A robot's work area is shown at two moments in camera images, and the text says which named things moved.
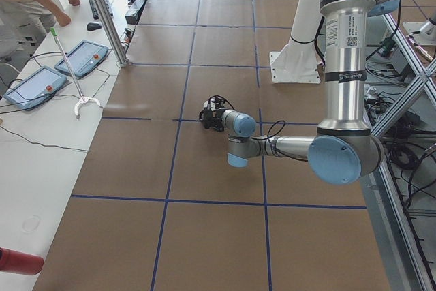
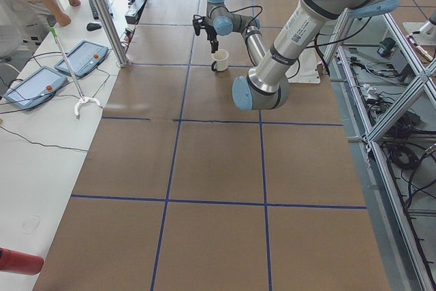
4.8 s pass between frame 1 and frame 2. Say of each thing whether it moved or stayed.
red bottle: stayed
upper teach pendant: stayed
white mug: moved
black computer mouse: stayed
